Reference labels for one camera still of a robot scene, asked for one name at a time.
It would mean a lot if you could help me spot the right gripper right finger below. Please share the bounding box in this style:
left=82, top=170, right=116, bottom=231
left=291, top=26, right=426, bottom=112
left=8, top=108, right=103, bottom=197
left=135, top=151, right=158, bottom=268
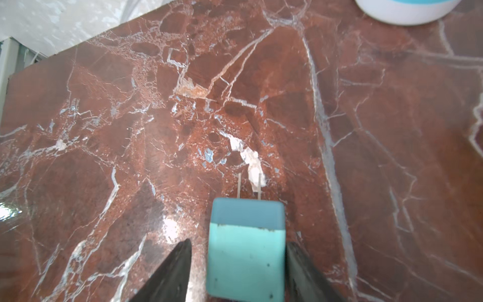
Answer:
left=286, top=242, right=345, bottom=302

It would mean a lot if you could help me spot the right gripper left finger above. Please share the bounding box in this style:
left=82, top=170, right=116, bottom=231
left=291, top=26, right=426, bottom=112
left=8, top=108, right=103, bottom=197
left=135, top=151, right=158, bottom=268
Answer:
left=130, top=239, right=192, bottom=302

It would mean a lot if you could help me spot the teal plug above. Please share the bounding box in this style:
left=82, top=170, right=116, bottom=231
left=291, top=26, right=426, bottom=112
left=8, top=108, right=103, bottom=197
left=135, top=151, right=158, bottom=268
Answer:
left=206, top=197, right=286, bottom=301

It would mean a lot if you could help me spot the teal spray bottle pink trigger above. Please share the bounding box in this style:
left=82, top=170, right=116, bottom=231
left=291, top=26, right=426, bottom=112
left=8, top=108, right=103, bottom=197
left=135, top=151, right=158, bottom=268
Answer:
left=355, top=0, right=461, bottom=26

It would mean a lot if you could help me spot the aluminium front rail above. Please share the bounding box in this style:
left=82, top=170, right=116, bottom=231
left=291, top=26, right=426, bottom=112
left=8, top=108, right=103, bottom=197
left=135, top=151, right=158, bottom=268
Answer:
left=0, top=38, right=46, bottom=120

